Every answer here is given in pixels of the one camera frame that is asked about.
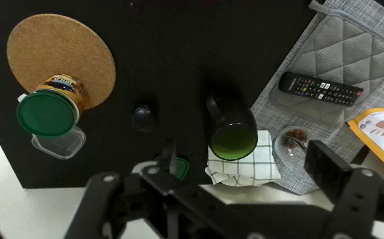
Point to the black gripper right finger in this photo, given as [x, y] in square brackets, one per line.
[328, 170]

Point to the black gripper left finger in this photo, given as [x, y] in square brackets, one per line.
[169, 160]

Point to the black Samsung remote control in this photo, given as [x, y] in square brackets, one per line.
[319, 88]

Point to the green square plastic lid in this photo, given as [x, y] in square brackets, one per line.
[181, 169]

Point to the clear drinking glass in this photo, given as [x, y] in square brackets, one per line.
[289, 148]

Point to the small black object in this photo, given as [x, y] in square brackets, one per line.
[142, 117]

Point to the white checkered cloth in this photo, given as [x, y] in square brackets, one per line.
[253, 168]

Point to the black side table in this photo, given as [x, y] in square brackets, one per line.
[179, 53]

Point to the grey quilted pot holder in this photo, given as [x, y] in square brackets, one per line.
[346, 48]

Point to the jar with green lid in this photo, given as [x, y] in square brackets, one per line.
[46, 113]

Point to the round cork mat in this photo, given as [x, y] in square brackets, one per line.
[54, 48]

